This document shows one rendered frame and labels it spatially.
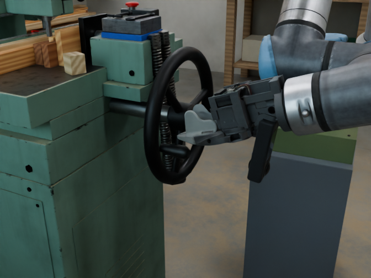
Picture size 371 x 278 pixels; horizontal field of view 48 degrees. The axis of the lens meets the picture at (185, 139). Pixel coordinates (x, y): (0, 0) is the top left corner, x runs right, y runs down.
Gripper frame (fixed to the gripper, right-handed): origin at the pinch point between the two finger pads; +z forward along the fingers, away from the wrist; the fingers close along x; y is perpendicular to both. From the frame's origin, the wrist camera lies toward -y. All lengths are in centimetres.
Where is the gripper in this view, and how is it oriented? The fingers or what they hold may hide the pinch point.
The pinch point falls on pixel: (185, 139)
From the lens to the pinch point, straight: 75.8
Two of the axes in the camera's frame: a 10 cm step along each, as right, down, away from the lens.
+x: -4.4, 3.7, -8.2
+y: -3.1, -9.2, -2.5
